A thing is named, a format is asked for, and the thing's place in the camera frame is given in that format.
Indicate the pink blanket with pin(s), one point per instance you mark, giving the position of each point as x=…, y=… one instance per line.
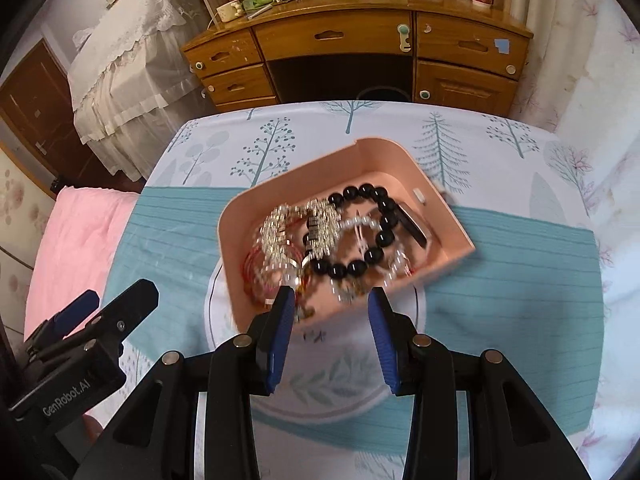
x=77, y=249

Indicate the brown wooden door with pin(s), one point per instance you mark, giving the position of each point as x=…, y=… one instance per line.
x=35, y=103

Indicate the white floral curtain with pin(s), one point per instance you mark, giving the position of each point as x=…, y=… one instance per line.
x=581, y=81

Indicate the pink plastic organizer box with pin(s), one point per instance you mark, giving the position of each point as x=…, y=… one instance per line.
x=328, y=229

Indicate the wooden desk with drawers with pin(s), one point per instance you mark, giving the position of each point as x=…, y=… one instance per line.
x=438, y=52

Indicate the pink smart watch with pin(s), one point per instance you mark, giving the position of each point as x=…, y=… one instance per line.
x=412, y=223

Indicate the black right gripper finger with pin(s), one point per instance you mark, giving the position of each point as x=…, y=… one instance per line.
x=112, y=323

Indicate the white lace covered furniture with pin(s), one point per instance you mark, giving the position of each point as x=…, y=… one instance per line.
x=131, y=86

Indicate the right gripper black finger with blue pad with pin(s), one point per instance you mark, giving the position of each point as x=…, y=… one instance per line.
x=393, y=334
x=271, y=332

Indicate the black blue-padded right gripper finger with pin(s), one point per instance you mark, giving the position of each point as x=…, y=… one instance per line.
x=55, y=329

